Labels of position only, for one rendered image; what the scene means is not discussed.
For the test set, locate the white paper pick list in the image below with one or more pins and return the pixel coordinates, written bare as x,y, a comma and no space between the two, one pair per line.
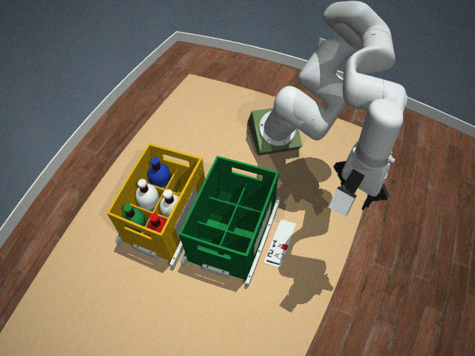
280,242

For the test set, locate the yellow crate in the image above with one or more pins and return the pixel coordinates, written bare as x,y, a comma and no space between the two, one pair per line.
186,182

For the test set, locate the white bottle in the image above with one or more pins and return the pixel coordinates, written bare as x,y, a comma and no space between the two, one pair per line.
147,196

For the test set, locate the red bottle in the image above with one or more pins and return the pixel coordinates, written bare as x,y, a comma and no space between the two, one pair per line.
156,223

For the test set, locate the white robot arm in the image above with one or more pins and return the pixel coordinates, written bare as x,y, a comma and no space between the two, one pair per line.
362,30

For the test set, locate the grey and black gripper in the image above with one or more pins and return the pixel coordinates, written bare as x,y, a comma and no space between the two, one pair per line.
373,181

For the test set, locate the blue bottle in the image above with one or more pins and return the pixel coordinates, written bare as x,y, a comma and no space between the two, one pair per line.
159,173

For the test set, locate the green plastic bottle crate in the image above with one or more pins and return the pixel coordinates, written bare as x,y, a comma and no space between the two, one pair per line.
229,206

